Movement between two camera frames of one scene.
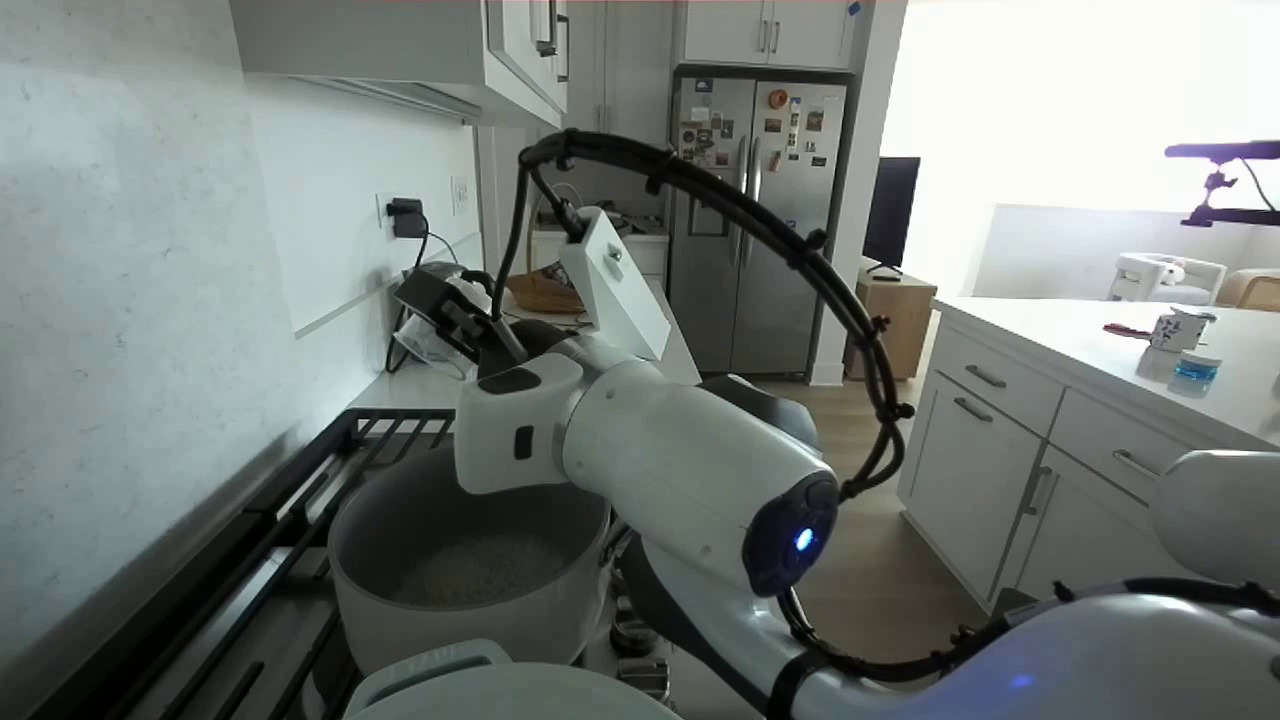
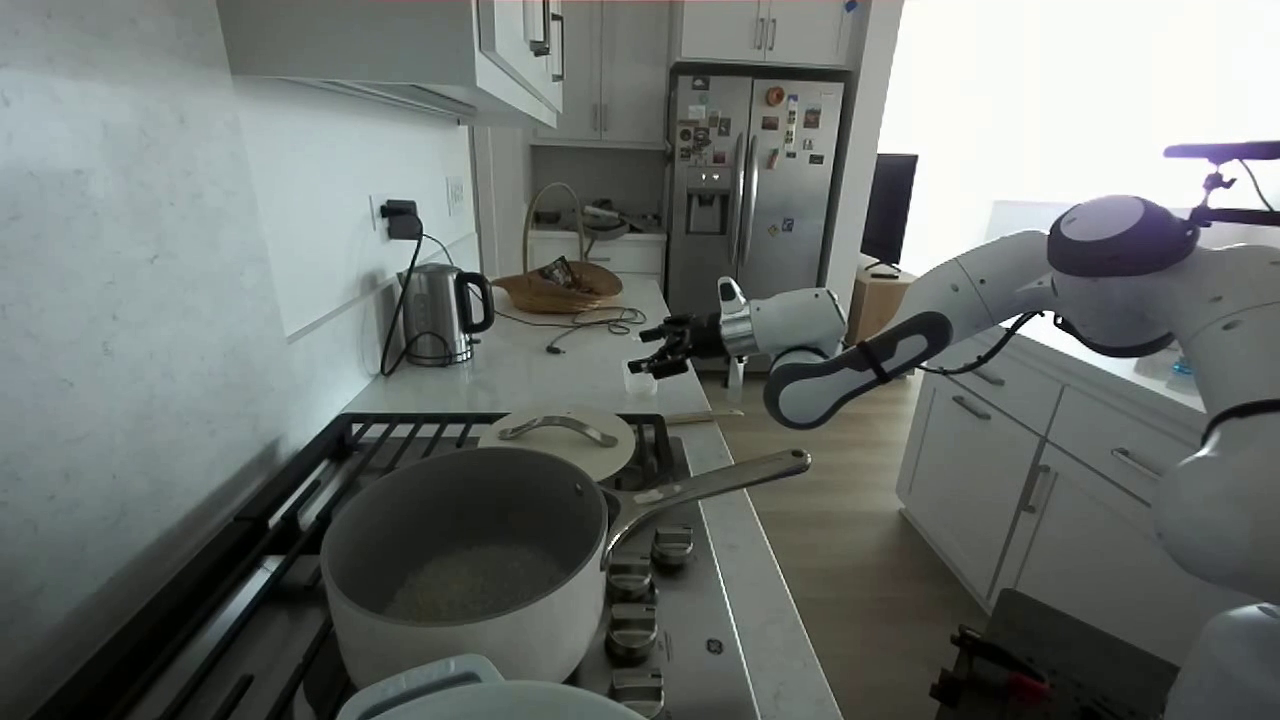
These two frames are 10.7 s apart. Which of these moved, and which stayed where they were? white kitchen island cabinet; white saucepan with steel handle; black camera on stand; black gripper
Moved: black gripper
Stayed: white kitchen island cabinet; black camera on stand; white saucepan with steel handle
